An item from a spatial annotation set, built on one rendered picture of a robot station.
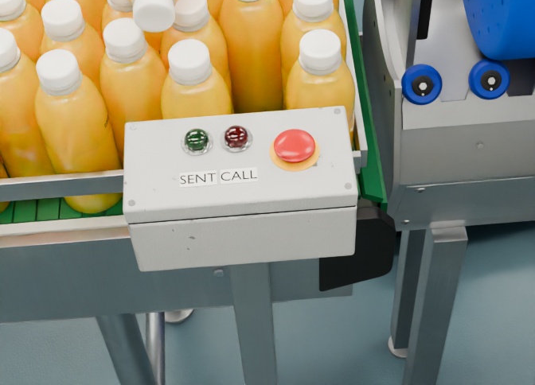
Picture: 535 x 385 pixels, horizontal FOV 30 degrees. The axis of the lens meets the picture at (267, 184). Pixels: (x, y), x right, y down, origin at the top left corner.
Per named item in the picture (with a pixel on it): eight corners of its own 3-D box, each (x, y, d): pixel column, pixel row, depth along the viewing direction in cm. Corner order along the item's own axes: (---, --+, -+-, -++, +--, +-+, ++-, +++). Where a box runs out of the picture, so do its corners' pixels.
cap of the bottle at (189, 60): (204, 84, 94) (202, 71, 93) (165, 78, 95) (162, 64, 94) (215, 55, 97) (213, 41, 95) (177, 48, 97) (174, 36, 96)
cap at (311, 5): (288, -5, 101) (288, -18, 100) (325, -13, 102) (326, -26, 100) (300, 21, 99) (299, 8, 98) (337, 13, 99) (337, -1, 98)
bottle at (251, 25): (298, 94, 118) (295, -26, 103) (267, 134, 114) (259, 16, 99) (247, 72, 120) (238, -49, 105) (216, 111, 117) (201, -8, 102)
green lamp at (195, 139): (209, 152, 88) (208, 143, 87) (185, 153, 88) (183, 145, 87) (208, 132, 89) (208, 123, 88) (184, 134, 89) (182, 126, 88)
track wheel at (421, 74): (443, 64, 108) (439, 61, 110) (401, 67, 108) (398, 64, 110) (443, 105, 109) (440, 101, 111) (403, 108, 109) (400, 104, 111)
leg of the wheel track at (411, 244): (419, 358, 195) (454, 161, 145) (390, 360, 195) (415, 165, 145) (415, 332, 199) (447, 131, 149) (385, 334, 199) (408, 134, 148)
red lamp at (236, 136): (249, 149, 88) (248, 140, 87) (224, 150, 88) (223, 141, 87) (247, 129, 89) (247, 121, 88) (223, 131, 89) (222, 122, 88)
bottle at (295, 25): (275, 107, 117) (269, -13, 102) (333, 93, 118) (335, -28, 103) (293, 152, 113) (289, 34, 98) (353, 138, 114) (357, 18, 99)
